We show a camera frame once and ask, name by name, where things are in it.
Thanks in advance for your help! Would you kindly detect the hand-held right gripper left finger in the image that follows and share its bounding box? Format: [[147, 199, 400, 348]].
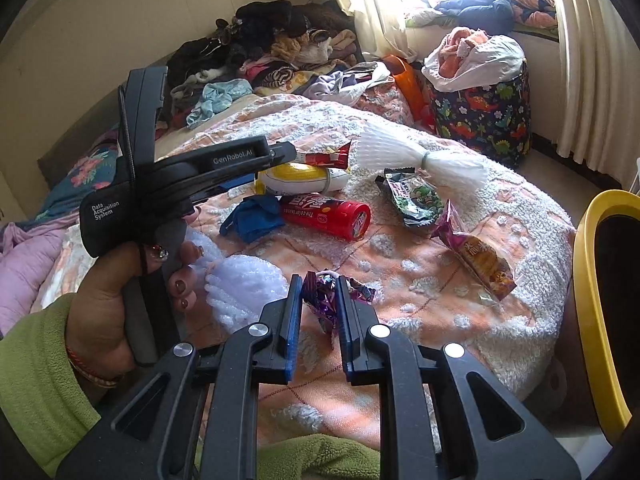
[[55, 275, 306, 480]]

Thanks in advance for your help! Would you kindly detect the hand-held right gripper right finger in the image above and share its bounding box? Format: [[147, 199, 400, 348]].
[[334, 275, 583, 480]]

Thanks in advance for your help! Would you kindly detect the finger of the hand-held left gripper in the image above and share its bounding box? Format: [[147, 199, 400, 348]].
[[165, 169, 261, 206], [152, 135, 297, 186]]

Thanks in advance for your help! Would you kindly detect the purple foil candy wrapper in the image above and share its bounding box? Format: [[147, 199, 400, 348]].
[[300, 269, 377, 336]]

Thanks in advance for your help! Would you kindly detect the blue cloth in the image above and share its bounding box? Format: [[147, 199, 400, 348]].
[[219, 195, 287, 245]]

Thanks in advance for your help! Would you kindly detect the small white foam net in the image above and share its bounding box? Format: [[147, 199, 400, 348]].
[[192, 247, 291, 333]]

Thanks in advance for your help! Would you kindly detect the yellow rimmed black bin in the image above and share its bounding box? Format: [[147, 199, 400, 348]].
[[572, 190, 640, 426]]

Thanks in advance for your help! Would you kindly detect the person's left forearm green sleeve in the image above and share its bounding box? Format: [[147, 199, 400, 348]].
[[0, 292, 103, 478]]

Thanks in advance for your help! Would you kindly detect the person's left hand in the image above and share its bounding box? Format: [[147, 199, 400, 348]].
[[65, 207, 221, 378]]

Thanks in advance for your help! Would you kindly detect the beige bed sheet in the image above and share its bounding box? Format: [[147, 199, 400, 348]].
[[155, 92, 271, 158]]

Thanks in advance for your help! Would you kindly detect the teal cloth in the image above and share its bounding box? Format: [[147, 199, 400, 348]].
[[186, 80, 255, 128]]

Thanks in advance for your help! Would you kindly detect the dark blue floral bedding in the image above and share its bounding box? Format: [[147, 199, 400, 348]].
[[37, 142, 123, 223]]

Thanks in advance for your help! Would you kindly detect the red snack packet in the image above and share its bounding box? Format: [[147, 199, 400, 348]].
[[299, 141, 353, 170]]

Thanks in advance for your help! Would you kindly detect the green fleece top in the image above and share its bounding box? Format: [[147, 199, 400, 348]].
[[197, 434, 382, 480]]

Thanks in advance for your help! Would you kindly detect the red cylindrical snack can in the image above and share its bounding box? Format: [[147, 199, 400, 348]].
[[277, 194, 372, 241]]

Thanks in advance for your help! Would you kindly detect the pile of mixed clothes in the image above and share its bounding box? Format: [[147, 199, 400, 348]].
[[155, 0, 366, 128]]

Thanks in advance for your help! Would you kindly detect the purple bread packet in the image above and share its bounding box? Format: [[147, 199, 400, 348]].
[[430, 200, 518, 303]]

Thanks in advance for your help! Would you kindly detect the pink floral fabric bag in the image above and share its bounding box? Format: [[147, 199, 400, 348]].
[[357, 82, 416, 123]]

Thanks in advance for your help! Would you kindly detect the green and black snack packet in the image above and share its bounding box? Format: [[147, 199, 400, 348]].
[[375, 169, 446, 228]]

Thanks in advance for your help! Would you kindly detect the large white foam net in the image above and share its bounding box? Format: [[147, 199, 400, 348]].
[[357, 122, 490, 191]]

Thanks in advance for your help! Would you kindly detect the purple quilt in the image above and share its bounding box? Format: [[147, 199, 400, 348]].
[[0, 224, 68, 333]]

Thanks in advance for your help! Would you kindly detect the orange bag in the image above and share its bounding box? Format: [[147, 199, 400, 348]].
[[382, 55, 438, 133]]

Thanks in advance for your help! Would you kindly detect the cream curtain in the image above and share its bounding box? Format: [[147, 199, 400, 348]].
[[325, 0, 416, 61], [550, 0, 640, 191]]

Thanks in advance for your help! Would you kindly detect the dinosaur print fabric basket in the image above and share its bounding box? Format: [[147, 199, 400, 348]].
[[430, 60, 532, 168]]

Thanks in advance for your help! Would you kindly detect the white plastic bag with clothes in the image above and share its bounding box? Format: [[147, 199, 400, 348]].
[[421, 27, 526, 93]]

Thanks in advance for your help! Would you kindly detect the dark blue jacket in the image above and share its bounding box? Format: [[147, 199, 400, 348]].
[[435, 0, 513, 22]]

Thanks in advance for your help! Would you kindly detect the orange floral blanket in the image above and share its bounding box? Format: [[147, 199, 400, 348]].
[[510, 0, 558, 28]]

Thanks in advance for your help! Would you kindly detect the red string bracelet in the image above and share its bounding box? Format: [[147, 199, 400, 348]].
[[65, 345, 123, 390]]

